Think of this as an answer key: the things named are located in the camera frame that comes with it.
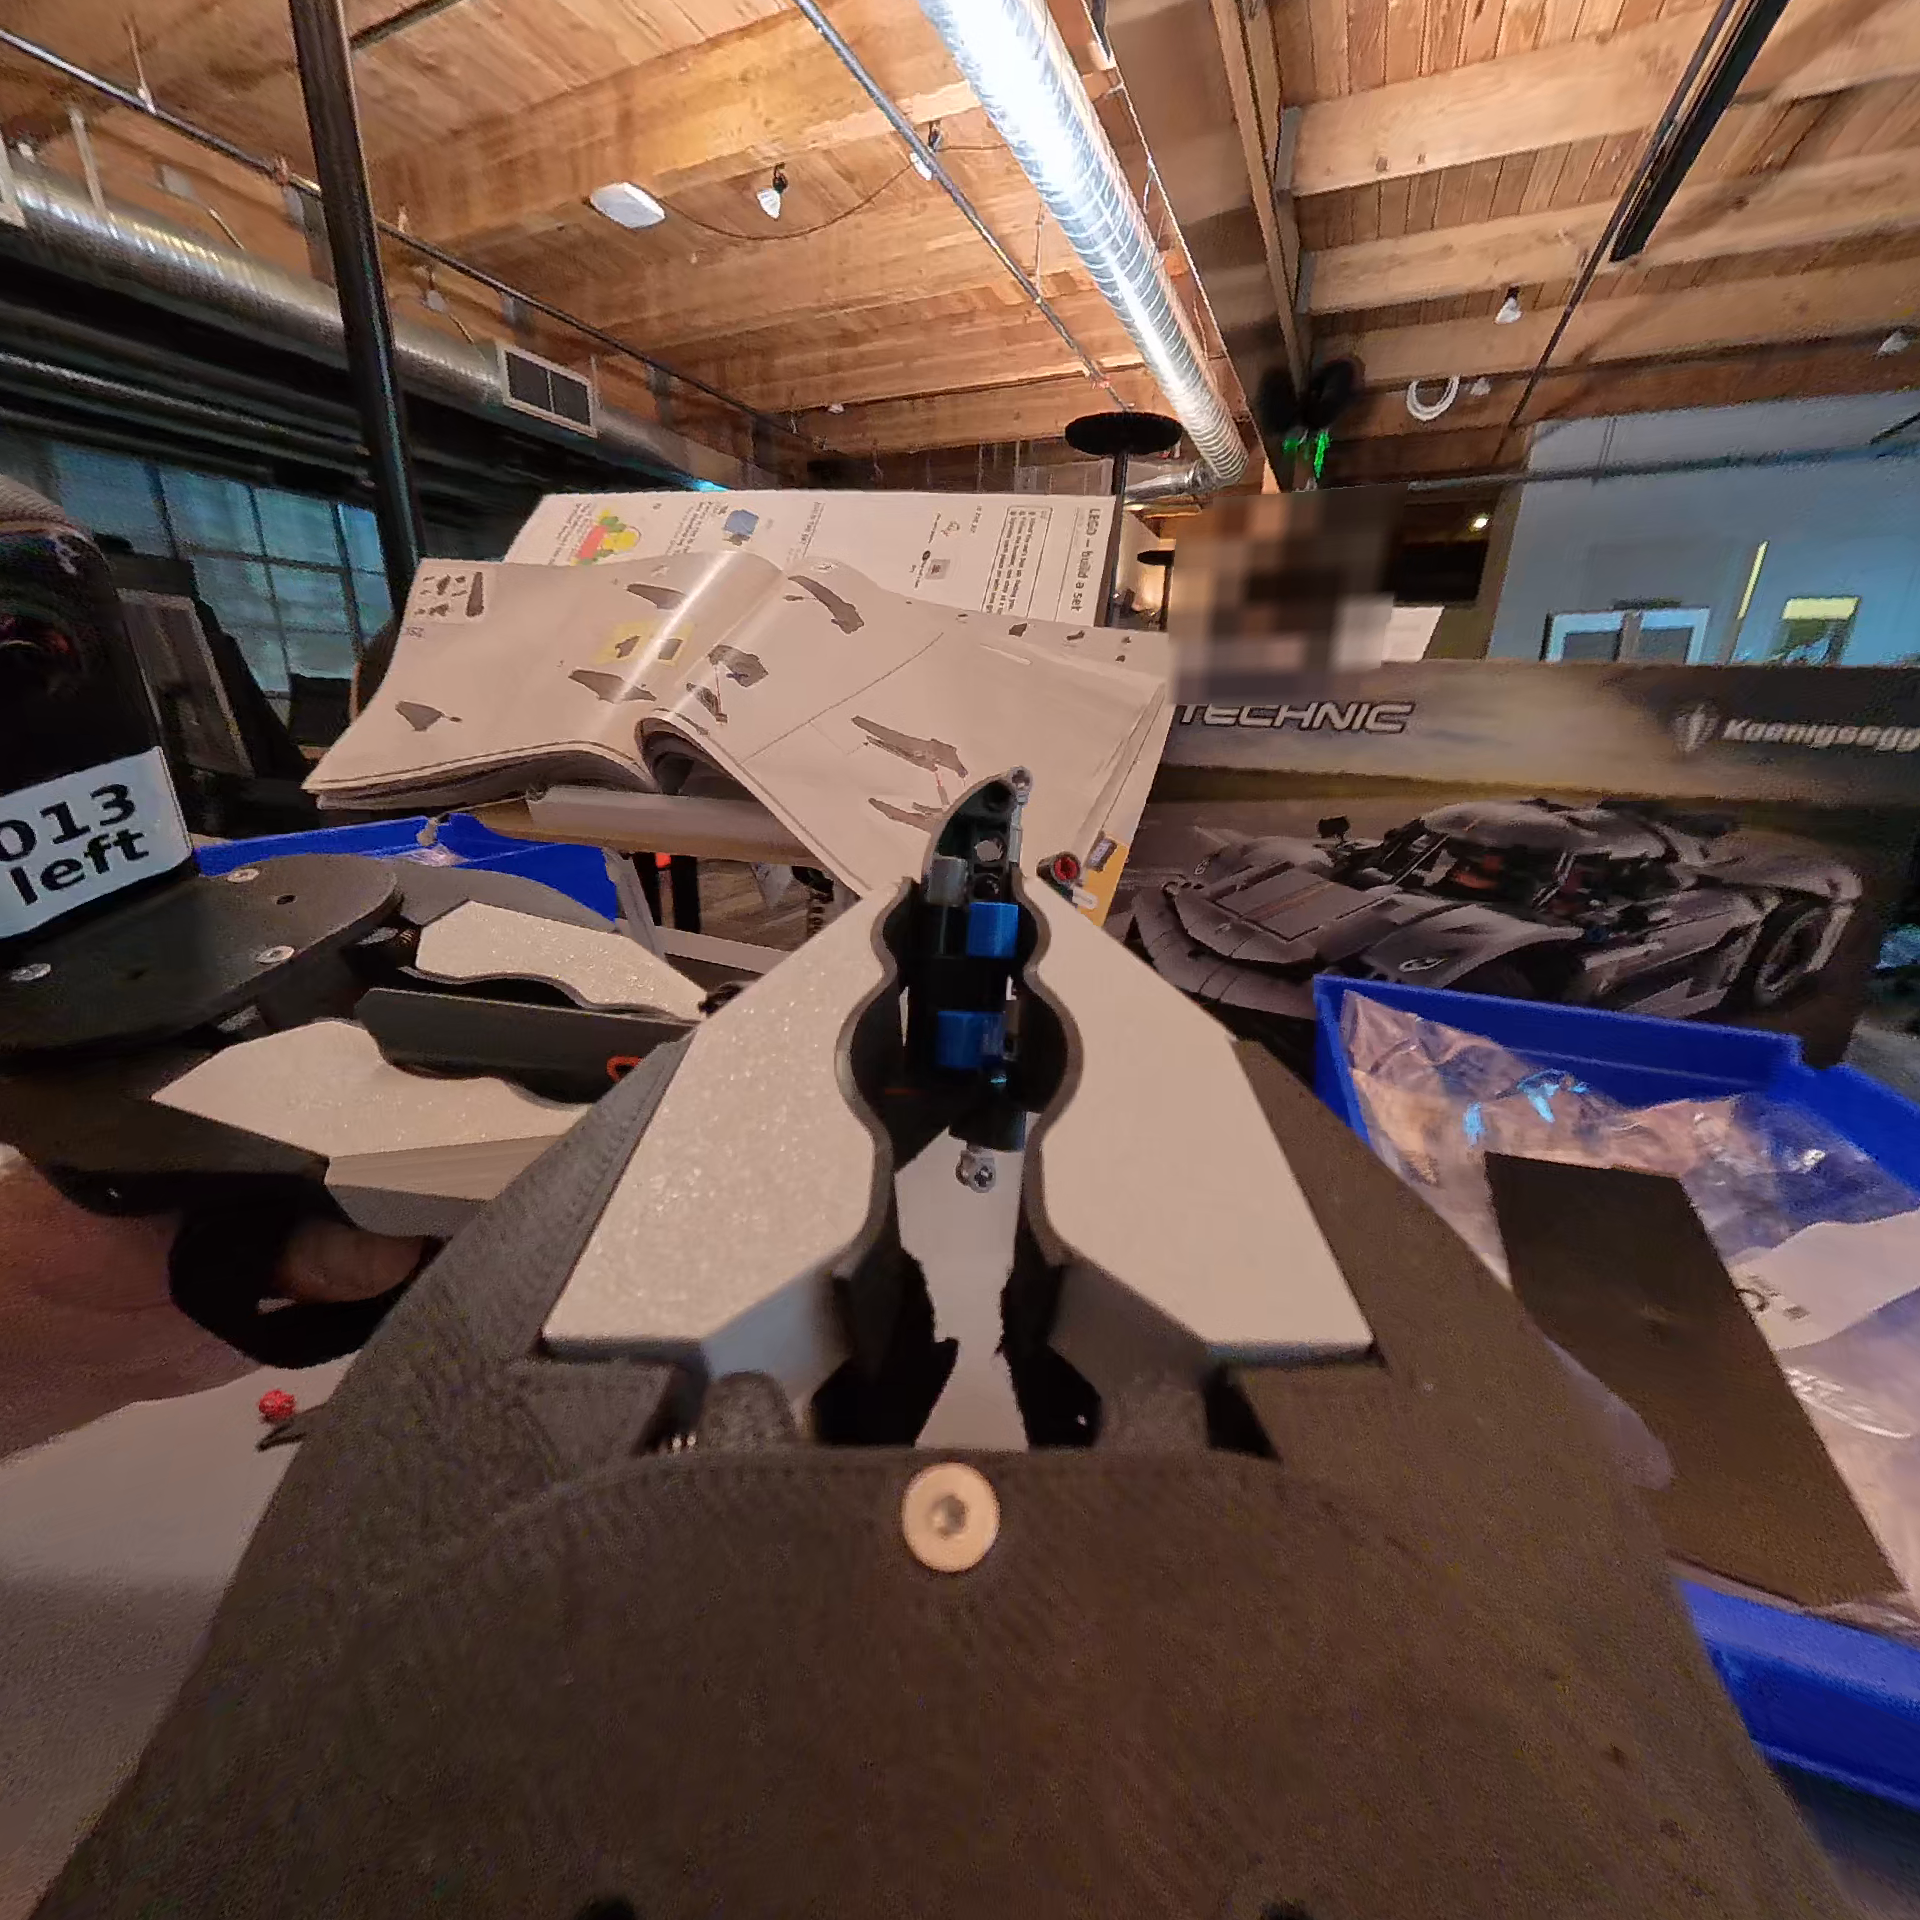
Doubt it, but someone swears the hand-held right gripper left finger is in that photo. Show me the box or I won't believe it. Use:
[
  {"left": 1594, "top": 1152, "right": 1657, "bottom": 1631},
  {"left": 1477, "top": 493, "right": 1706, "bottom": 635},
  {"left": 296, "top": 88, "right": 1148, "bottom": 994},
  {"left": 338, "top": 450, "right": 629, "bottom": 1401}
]
[{"left": 540, "top": 878, "right": 914, "bottom": 1445}]

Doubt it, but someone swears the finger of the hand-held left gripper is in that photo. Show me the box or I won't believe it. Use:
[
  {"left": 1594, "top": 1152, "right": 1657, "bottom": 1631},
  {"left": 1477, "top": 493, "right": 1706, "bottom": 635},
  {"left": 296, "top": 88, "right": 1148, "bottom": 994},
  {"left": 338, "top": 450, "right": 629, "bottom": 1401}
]
[
  {"left": 145, "top": 1019, "right": 606, "bottom": 1203},
  {"left": 401, "top": 895, "right": 711, "bottom": 1024}
]

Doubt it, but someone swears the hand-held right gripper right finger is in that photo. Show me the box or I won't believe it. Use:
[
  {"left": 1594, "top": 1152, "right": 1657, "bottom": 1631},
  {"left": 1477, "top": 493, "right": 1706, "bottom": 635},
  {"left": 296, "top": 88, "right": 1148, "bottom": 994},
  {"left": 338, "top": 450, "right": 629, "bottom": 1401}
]
[{"left": 1014, "top": 866, "right": 1376, "bottom": 1394}]

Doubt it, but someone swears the dark grey lego car assembly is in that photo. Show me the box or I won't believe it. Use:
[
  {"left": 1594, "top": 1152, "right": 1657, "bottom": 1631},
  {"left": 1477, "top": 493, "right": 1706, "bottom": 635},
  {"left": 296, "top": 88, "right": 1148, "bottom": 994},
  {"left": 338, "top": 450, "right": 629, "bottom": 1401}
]
[{"left": 357, "top": 766, "right": 1087, "bottom": 1193}]

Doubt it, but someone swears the open lego instruction booklet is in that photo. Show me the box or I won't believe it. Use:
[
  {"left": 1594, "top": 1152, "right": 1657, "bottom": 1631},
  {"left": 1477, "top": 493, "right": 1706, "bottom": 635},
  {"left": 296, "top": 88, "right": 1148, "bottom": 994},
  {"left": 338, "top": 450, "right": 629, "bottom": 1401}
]
[{"left": 304, "top": 550, "right": 1181, "bottom": 902}]

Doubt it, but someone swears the lego set box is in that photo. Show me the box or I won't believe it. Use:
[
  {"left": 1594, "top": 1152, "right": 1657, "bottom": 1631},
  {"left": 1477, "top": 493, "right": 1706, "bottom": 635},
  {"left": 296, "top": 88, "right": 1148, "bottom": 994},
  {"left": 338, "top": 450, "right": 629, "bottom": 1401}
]
[{"left": 1118, "top": 655, "right": 1920, "bottom": 1070}]

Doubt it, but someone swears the person's left hand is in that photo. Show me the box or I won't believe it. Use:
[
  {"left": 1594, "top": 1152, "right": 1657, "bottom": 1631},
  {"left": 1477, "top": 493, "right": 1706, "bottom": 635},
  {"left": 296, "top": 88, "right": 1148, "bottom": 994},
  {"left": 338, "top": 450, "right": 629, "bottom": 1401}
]
[{"left": 0, "top": 1169, "right": 433, "bottom": 1464}]

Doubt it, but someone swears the blue plastic parts bin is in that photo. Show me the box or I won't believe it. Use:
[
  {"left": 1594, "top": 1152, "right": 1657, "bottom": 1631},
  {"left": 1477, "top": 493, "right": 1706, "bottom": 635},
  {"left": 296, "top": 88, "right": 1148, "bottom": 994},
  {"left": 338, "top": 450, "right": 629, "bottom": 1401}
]
[
  {"left": 192, "top": 813, "right": 618, "bottom": 920},
  {"left": 1309, "top": 971, "right": 1920, "bottom": 1808}
]

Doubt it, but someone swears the grey booklet stand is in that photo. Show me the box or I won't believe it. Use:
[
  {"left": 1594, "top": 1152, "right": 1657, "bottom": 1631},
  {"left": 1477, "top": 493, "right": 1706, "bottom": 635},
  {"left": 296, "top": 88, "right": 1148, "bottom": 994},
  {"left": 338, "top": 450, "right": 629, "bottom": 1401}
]
[{"left": 517, "top": 784, "right": 847, "bottom": 975}]

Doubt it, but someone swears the clear plastic parts bag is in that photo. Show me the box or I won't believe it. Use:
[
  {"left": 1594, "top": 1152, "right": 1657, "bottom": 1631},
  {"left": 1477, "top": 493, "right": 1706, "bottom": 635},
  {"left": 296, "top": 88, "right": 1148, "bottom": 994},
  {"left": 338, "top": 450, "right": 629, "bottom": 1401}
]
[{"left": 1335, "top": 989, "right": 1920, "bottom": 1629}]

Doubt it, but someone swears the dark cardboard sheet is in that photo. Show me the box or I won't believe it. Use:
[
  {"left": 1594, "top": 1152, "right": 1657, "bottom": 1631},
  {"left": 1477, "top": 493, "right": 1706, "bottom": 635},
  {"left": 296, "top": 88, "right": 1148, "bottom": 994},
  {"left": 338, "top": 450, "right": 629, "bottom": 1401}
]
[{"left": 1480, "top": 1149, "right": 1911, "bottom": 1617}]

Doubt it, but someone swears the white printed instruction sheet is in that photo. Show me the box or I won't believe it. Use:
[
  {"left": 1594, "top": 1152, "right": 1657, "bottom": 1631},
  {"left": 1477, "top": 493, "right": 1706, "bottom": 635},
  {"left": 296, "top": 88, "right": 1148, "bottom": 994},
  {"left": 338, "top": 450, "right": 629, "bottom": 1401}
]
[{"left": 508, "top": 486, "right": 1125, "bottom": 627}]

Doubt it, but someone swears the white vent grille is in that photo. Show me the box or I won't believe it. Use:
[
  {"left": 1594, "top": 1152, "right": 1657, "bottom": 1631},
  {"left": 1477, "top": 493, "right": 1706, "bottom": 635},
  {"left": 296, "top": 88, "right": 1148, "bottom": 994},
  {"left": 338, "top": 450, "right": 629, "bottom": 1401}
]
[{"left": 496, "top": 343, "right": 600, "bottom": 441}]

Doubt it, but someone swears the silver ventilation duct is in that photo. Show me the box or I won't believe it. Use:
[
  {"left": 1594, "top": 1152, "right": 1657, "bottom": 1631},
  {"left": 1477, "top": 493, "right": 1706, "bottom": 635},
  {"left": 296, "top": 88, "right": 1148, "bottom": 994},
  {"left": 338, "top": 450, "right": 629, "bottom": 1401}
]
[
  {"left": 918, "top": 0, "right": 1257, "bottom": 489},
  {"left": 0, "top": 150, "right": 721, "bottom": 483}
]

